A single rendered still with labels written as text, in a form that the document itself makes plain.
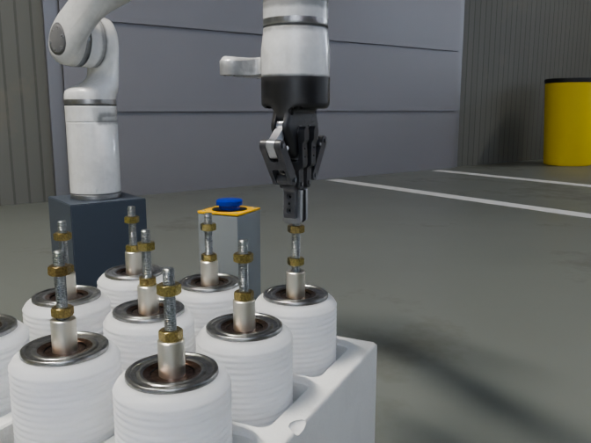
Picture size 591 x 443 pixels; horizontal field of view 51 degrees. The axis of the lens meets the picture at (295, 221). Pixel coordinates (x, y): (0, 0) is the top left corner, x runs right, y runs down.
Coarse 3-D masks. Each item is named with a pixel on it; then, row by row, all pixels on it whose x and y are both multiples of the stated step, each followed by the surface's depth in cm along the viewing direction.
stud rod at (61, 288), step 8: (56, 256) 53; (56, 264) 54; (64, 264) 54; (56, 280) 54; (64, 280) 54; (56, 288) 54; (64, 288) 54; (56, 296) 54; (64, 296) 54; (56, 304) 54; (64, 304) 54
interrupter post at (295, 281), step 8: (288, 272) 70; (296, 272) 70; (304, 272) 71; (288, 280) 70; (296, 280) 70; (304, 280) 71; (288, 288) 70; (296, 288) 70; (304, 288) 71; (288, 296) 71; (296, 296) 70; (304, 296) 71
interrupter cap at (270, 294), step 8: (272, 288) 73; (280, 288) 73; (312, 288) 73; (320, 288) 73; (264, 296) 70; (272, 296) 70; (280, 296) 70; (312, 296) 70; (320, 296) 70; (280, 304) 68; (288, 304) 68; (296, 304) 68; (304, 304) 68; (312, 304) 68
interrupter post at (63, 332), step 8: (56, 320) 54; (64, 320) 54; (72, 320) 55; (56, 328) 54; (64, 328) 54; (72, 328) 55; (56, 336) 54; (64, 336) 54; (72, 336) 55; (56, 344) 54; (64, 344) 54; (72, 344) 55; (56, 352) 54; (64, 352) 54
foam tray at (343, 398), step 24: (336, 336) 78; (336, 360) 71; (360, 360) 71; (312, 384) 65; (336, 384) 65; (360, 384) 71; (288, 408) 59; (312, 408) 59; (336, 408) 64; (360, 408) 72; (0, 432) 56; (240, 432) 55; (264, 432) 55; (288, 432) 55; (312, 432) 59; (336, 432) 65; (360, 432) 73
